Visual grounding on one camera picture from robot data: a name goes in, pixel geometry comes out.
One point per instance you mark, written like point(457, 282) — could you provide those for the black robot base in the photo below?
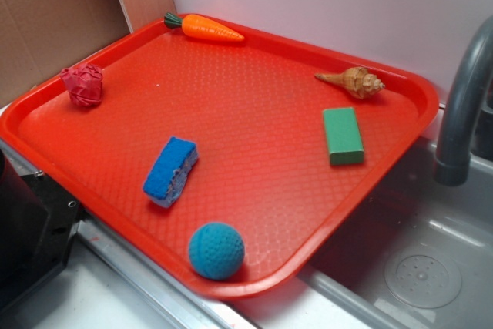
point(38, 223)

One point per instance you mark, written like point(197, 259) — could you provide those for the blue sponge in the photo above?
point(167, 178)

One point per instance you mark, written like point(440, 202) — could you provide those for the red plastic tray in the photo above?
point(254, 111)

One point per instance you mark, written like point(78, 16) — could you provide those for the green wooden block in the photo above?
point(343, 136)

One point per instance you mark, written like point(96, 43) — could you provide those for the blue textured ball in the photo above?
point(216, 251)

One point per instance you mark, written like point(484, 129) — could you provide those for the brown conch seashell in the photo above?
point(357, 81)

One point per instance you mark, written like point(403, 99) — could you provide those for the orange toy carrot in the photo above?
point(200, 27)

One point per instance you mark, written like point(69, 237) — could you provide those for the crumpled red paper ball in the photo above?
point(84, 84)

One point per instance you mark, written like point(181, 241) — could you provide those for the grey toy sink basin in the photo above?
point(414, 254)

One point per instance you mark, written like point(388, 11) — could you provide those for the grey plastic faucet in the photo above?
point(466, 127)

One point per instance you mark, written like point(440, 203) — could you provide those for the brown cardboard panel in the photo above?
point(41, 37)

